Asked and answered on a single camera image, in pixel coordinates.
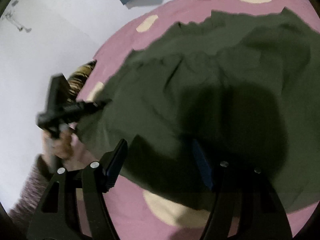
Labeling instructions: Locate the person's left hand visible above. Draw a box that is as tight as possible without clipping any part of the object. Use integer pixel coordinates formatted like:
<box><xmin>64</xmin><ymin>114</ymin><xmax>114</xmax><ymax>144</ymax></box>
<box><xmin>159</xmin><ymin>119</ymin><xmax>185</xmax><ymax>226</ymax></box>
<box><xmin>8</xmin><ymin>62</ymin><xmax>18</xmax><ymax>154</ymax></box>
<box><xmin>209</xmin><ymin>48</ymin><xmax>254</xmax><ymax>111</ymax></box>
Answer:
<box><xmin>42</xmin><ymin>126</ymin><xmax>74</xmax><ymax>167</ymax></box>

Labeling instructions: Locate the yellow black striped cloth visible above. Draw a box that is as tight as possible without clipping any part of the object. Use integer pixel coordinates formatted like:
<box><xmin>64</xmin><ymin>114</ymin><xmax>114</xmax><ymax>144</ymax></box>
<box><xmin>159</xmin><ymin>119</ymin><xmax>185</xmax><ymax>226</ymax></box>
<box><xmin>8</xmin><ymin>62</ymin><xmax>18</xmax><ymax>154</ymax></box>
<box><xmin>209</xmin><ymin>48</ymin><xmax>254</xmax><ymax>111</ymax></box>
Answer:
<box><xmin>67</xmin><ymin>60</ymin><xmax>97</xmax><ymax>103</ymax></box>

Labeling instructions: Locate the purple knit sleeve forearm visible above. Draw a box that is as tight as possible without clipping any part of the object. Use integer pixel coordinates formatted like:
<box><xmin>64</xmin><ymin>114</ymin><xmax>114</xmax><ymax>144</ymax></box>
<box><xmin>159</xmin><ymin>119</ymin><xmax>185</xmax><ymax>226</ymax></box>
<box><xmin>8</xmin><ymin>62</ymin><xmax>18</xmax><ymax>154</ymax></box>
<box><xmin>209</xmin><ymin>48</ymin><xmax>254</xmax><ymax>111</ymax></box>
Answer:
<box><xmin>8</xmin><ymin>154</ymin><xmax>53</xmax><ymax>235</ymax></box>

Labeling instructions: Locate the dark green jacket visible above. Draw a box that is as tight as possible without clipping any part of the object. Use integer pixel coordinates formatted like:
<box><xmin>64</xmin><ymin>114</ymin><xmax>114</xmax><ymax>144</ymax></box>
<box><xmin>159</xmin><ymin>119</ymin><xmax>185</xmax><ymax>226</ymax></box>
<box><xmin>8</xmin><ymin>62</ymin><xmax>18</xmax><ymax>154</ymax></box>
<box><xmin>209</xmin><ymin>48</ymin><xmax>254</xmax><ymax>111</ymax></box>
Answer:
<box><xmin>76</xmin><ymin>9</ymin><xmax>319</xmax><ymax>212</ymax></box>

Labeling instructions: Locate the pink bedsheet with cream dots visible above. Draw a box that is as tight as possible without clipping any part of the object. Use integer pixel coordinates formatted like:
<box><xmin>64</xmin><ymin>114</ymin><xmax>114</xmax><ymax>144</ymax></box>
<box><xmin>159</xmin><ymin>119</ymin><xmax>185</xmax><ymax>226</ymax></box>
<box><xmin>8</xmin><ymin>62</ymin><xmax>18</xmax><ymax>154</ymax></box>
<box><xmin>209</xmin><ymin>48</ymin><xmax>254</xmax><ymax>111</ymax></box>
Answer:
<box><xmin>79</xmin><ymin>0</ymin><xmax>319</xmax><ymax>239</ymax></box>

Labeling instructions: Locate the wall cable and socket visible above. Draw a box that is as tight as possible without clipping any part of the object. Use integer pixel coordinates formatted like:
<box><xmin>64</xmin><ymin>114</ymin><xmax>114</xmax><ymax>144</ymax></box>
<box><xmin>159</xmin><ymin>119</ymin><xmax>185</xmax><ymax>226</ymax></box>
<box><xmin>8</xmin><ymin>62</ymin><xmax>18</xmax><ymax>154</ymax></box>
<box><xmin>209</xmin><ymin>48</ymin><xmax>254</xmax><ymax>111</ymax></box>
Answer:
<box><xmin>1</xmin><ymin>0</ymin><xmax>33</xmax><ymax>34</ymax></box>

